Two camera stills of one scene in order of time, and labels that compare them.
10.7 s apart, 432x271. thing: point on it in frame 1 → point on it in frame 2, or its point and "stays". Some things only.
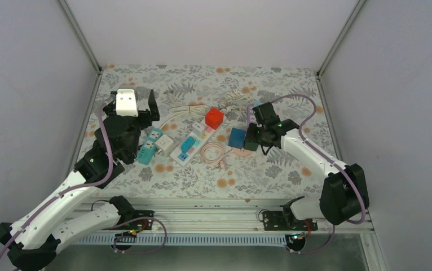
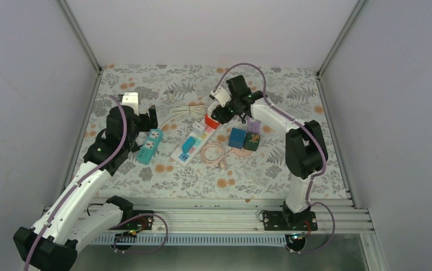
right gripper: [268, 144] → [220, 117]
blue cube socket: [237, 138] stays
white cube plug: [198, 129] stays
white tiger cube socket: [164, 144] → [212, 107]
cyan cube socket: [187, 144] stays
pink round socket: [242, 152] stays
